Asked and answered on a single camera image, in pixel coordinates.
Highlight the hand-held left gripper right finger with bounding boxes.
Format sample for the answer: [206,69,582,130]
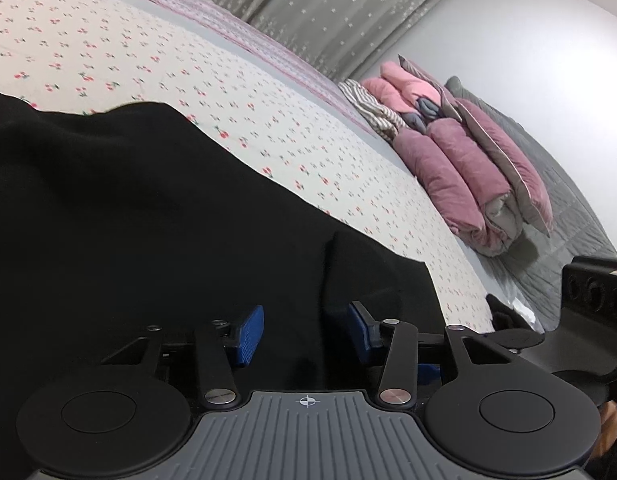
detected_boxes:
[349,300,520,407]

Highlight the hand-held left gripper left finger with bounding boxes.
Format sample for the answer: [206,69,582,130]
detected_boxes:
[100,304,266,407]

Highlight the black pants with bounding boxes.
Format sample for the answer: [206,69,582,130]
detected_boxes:
[0,85,445,461]

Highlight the grey quilted cover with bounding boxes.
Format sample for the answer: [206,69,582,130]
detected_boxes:
[445,75,617,321]

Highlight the folded mauve pink quilt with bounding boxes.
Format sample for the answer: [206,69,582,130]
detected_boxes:
[393,96,557,258]

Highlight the grey white striped cloth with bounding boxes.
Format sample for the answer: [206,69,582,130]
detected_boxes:
[337,79,409,142]

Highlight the grey blue folded garment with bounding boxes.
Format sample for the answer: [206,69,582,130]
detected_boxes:
[403,97,447,133]

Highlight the light pink folded garment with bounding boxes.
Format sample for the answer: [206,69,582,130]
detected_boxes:
[361,60,447,118]

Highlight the pink striped blanket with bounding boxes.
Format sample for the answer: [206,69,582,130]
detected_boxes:
[68,0,384,136]

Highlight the grey star print curtain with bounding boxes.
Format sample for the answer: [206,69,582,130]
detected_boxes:
[148,0,489,81]

